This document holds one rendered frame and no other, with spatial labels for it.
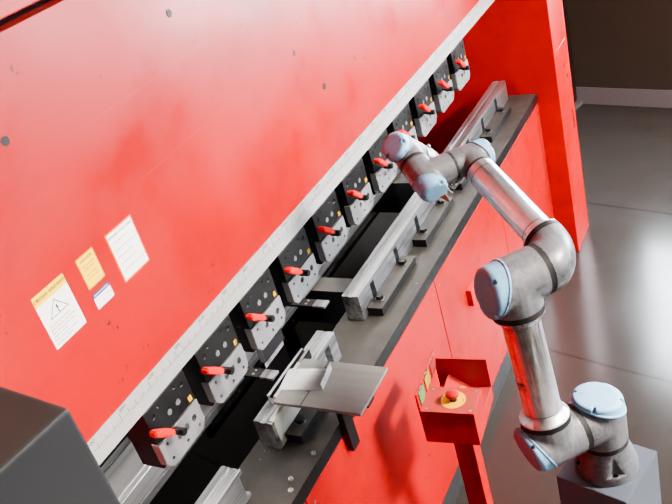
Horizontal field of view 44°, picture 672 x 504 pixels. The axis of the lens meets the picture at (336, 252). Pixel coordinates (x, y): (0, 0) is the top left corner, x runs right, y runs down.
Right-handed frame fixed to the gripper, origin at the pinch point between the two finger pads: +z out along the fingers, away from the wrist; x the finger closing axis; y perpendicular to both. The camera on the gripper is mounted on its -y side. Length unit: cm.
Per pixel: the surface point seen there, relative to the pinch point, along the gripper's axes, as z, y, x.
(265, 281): -43, 0, -47
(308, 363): -17, 7, -64
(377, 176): 10.7, -33.4, -17.3
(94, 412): -94, 27, -69
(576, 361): 146, 4, -46
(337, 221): -10.7, -18.8, -31.1
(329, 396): -23, 23, -63
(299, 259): -28, -8, -41
